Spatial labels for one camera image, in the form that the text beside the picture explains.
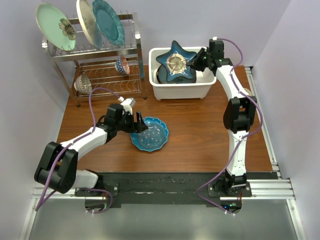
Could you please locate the blue patterned bowl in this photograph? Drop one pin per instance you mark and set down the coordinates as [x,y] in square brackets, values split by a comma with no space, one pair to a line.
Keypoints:
[122,66]

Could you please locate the cream mug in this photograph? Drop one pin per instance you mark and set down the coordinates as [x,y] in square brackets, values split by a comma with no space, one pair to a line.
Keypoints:
[248,91]

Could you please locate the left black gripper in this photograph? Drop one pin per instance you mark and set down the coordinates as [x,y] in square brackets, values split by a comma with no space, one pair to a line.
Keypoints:
[139,126]

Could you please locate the blue scalloped plate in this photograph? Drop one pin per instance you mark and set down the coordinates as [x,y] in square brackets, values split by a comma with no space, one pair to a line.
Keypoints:
[150,121]

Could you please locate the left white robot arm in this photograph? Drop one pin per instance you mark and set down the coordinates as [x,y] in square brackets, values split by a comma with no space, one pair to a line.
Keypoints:
[57,168]

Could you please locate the teal plate on rack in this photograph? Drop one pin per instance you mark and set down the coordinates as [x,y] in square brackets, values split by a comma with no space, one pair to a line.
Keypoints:
[108,22]

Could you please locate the dark blue star plate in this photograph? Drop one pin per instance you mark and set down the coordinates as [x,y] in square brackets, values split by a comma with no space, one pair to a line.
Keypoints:
[175,61]

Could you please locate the mint floral plate on rack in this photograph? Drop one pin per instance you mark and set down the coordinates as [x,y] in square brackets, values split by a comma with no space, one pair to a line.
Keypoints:
[55,26]

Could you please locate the dark blue glazed plate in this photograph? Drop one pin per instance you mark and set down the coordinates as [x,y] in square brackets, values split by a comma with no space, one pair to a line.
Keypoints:
[161,76]

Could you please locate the metal dish rack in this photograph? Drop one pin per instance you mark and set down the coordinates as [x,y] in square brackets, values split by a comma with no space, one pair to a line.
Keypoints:
[99,64]

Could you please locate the cream plate on rack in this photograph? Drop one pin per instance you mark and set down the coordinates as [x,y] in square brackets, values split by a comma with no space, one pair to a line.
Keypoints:
[87,21]

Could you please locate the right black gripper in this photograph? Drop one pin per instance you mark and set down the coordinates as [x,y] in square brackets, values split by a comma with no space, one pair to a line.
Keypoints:
[195,62]

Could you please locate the grey patterned bowl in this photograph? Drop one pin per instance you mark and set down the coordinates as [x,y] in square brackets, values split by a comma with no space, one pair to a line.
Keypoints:
[83,84]

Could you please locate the white plastic bin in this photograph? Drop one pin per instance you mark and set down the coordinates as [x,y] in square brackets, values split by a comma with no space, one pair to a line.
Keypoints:
[197,90]

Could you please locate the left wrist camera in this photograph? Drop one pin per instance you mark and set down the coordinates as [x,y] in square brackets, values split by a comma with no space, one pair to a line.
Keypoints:
[127,104]

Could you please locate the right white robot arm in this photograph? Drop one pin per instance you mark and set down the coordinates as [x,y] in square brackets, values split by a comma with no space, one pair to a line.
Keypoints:
[238,117]

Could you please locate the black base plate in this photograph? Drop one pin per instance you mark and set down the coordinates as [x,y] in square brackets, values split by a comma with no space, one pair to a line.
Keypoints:
[176,188]

